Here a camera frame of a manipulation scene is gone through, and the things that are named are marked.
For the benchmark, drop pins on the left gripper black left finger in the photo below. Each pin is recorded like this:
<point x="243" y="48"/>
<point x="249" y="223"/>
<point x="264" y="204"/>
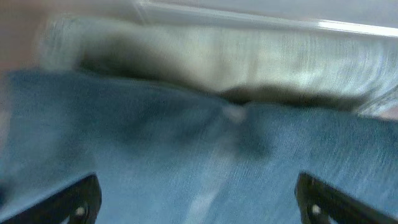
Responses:
<point x="78" y="203"/>

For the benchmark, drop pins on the dark blue jeans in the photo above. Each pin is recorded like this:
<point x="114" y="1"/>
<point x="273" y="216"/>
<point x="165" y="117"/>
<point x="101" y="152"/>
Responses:
<point x="164" y="155"/>

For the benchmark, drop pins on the light blue jeans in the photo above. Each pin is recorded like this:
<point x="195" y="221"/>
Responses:
<point x="345" y="72"/>

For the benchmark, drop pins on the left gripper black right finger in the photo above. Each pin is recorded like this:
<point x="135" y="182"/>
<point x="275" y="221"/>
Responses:
<point x="320" y="203"/>

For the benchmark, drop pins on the clear plastic storage box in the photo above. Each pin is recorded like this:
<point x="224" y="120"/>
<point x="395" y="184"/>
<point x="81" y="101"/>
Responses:
<point x="363" y="17"/>

